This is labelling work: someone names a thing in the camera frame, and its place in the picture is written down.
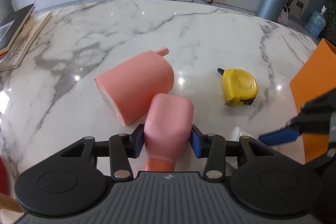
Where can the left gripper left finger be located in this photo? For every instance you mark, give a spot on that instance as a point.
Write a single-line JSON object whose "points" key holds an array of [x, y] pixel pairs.
{"points": [[123, 147]]}

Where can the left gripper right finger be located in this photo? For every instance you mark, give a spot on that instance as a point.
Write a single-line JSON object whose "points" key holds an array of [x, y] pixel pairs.
{"points": [[211, 147]]}

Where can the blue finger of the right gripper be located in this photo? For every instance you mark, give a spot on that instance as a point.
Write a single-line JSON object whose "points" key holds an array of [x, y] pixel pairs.
{"points": [[281, 136]]}

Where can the pink bottle orange cap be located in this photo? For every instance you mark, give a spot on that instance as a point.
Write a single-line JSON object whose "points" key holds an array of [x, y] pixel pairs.
{"points": [[167, 131]]}

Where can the pink cup with spout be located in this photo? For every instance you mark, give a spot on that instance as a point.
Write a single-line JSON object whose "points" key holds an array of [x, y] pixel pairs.
{"points": [[129, 87]]}

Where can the yellow tape measure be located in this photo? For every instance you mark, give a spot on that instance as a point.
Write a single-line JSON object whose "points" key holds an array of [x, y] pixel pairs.
{"points": [[239, 86]]}

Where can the orange cardboard box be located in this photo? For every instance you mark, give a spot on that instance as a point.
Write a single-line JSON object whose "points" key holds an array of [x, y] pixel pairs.
{"points": [[316, 77]]}

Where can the water jug with pump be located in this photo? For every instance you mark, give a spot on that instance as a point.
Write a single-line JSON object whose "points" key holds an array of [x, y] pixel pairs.
{"points": [[316, 23]]}

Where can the woven checkered basket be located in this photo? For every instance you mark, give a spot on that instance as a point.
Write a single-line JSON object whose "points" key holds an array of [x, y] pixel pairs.
{"points": [[284, 16]]}

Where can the grey metal trash bin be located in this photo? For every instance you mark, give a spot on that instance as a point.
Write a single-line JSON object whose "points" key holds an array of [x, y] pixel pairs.
{"points": [[271, 9]]}

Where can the large beige book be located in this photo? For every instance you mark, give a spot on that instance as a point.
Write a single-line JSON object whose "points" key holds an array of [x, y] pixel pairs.
{"points": [[14, 56]]}

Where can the black hardcover book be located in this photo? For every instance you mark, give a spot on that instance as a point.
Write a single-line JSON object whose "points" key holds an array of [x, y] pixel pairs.
{"points": [[11, 26]]}

